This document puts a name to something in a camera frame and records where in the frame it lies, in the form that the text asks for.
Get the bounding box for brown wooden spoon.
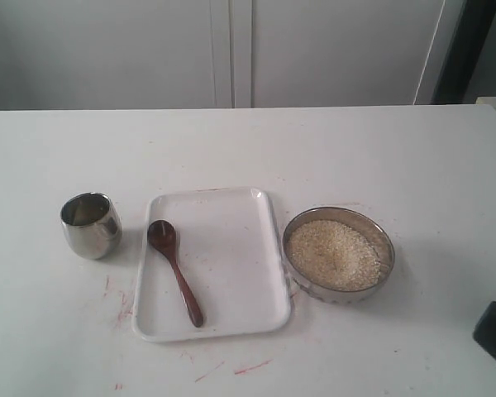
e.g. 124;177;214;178
146;219;204;328

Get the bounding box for round steel rice bowl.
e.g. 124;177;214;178
282;206;395;304

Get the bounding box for stainless steel cup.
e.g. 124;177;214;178
60;192;122;260

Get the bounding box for white rectangular plastic tray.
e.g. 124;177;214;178
131;187;291;343

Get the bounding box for white cabinet doors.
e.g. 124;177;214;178
0;1;463;110

